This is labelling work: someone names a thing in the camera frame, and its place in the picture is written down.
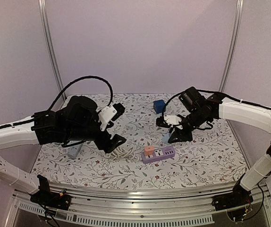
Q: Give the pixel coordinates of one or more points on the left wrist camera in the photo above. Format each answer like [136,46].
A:
[110,113]

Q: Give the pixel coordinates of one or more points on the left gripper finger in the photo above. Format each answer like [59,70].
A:
[115,142]
[110,124]

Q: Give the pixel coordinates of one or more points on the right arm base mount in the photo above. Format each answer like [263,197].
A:
[239,196]

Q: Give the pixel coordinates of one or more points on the light blue power strip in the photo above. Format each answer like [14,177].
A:
[73,151]

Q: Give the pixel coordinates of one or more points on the right aluminium frame post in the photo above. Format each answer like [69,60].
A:
[232,45]

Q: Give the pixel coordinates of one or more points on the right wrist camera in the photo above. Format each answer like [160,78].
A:
[168,121]

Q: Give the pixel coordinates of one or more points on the left aluminium frame post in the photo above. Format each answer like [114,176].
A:
[49,43]

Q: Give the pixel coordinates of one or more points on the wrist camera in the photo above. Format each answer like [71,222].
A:
[110,113]
[168,121]

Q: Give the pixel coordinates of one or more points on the floral patterned table mat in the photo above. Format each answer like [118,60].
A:
[93,168]

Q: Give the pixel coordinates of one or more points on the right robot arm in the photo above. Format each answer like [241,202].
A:
[217,156]

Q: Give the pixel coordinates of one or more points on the aluminium frame post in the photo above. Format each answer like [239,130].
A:
[49,43]
[232,45]

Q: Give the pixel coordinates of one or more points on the light blue plug adapter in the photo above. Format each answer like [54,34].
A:
[165,138]

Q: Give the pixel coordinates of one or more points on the aluminium front rail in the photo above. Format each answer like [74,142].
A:
[181,207]

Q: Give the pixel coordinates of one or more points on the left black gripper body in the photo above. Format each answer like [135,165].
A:
[101,143]

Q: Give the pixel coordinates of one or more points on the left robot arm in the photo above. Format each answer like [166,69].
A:
[78,122]

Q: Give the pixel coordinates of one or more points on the dark blue cube socket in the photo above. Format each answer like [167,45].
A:
[158,106]

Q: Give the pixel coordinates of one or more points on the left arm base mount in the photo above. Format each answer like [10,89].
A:
[59,200]

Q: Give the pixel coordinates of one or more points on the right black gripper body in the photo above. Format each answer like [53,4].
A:
[185,129]

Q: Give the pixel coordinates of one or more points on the pink plug adapter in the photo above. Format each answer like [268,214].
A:
[148,150]

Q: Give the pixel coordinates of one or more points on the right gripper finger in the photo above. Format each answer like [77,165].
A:
[171,129]
[180,137]

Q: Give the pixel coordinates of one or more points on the purple power strip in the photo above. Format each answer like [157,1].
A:
[158,155]

